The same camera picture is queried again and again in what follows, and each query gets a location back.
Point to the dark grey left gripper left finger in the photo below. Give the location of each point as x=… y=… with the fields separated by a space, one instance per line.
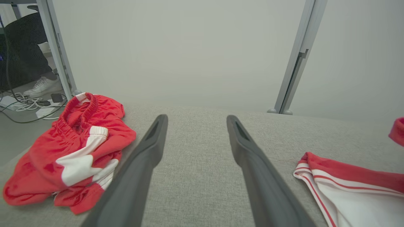
x=129 y=179

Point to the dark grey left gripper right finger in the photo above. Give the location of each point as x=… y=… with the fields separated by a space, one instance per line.
x=262 y=186

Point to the red white sports shorts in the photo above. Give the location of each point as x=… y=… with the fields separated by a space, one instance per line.
x=41 y=164

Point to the red white basketball jersey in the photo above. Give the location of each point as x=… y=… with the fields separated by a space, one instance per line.
x=353 y=176

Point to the white power strip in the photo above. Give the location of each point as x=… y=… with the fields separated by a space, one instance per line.
x=45 y=112
x=8 y=102

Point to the black power adapter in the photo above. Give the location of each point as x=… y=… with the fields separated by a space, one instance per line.
x=56 y=97

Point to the white sneaker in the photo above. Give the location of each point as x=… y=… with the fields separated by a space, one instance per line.
x=42 y=86

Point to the person's leg with white shoe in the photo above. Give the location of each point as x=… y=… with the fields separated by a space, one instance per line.
x=23 y=47

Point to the grey partition post with feet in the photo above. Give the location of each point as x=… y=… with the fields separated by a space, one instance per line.
x=300 y=50

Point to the grey partition end post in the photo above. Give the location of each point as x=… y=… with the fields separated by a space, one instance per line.
x=55 y=47

